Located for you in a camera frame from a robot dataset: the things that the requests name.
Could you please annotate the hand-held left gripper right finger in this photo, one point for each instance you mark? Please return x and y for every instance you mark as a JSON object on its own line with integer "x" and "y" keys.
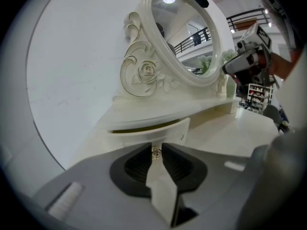
{"x": 216, "y": 188}

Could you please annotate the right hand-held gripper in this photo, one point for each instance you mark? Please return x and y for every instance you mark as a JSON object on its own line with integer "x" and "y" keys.
{"x": 257, "y": 36}

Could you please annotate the black metal railing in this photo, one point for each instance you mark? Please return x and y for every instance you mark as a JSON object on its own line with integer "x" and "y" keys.
{"x": 247, "y": 13}

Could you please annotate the person's right hand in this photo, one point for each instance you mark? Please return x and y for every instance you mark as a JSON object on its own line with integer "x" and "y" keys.
{"x": 262, "y": 61}

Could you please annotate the grey chair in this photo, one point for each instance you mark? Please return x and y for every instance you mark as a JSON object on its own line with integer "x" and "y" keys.
{"x": 272, "y": 115}

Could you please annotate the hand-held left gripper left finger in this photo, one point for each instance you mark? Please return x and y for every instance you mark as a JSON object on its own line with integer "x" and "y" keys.
{"x": 96, "y": 195}

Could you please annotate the cream small drawer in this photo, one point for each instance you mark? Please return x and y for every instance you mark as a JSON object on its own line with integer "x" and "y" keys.
{"x": 144, "y": 138}

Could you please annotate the oval mirror with cream frame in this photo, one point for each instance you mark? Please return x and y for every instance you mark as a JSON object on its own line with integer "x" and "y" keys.
{"x": 187, "y": 32}

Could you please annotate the white storage shelf with boxes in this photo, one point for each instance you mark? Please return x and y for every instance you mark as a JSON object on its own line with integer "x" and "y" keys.
{"x": 260, "y": 95}

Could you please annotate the cream ornate dressing table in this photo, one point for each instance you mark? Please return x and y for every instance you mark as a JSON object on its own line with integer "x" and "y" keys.
{"x": 251, "y": 126}

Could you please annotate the person's right forearm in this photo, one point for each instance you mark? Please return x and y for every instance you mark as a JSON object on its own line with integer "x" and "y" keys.
{"x": 280, "y": 66}

